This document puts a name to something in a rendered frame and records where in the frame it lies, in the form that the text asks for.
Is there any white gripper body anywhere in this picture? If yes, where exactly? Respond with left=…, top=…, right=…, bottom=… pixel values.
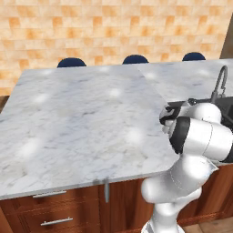
left=158, top=102, right=184, bottom=135

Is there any wooden cupboard door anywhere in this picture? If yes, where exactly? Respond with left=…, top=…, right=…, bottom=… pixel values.
left=177, top=163, right=233, bottom=223
left=97, top=177, right=157, bottom=233

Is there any dark sink basin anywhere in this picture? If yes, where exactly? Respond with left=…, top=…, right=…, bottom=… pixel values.
left=214, top=96, right=233, bottom=132

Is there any dark blue bar stool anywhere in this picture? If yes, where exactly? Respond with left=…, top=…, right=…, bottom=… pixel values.
left=122, top=54, right=149, bottom=66
left=181, top=52, right=207, bottom=62
left=56, top=57, right=87, bottom=68

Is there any black gooseneck tap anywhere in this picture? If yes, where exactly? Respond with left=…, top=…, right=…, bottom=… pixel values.
left=187, top=65, right=229, bottom=106

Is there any shallow wooden drawer front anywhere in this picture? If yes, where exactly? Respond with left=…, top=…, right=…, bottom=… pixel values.
left=0, top=185, right=100, bottom=217

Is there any deep wooden drawer front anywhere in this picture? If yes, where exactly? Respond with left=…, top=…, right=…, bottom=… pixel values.
left=17, top=207, right=101, bottom=233

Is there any silver cupboard door handle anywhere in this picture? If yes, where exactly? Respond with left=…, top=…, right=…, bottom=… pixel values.
left=103, top=177, right=110, bottom=204

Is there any silver drawer handle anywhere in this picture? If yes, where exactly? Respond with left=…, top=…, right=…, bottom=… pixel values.
left=32, top=189, right=67, bottom=199
left=40, top=216, right=74, bottom=227

